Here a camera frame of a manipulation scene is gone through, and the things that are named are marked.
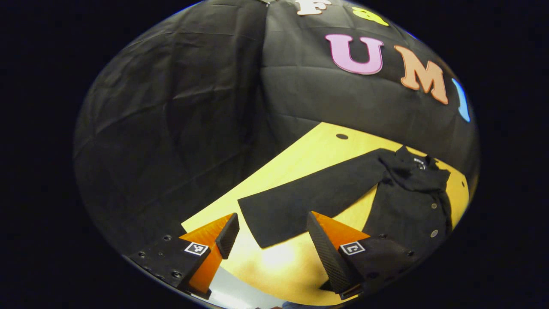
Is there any black backdrop cloth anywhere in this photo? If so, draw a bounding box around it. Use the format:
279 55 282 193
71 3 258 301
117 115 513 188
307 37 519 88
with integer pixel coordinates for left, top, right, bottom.
73 0 480 258

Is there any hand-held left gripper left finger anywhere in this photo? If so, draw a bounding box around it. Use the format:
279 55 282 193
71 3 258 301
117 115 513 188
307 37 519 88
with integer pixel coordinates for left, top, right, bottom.
127 212 241 300

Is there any black button jacket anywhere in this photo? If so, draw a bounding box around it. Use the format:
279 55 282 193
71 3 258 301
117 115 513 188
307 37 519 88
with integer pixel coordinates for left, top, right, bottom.
237 145 454 249

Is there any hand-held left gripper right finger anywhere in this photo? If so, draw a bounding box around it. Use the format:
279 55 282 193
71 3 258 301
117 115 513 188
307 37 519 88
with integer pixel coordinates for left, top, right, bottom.
306 211 419 300

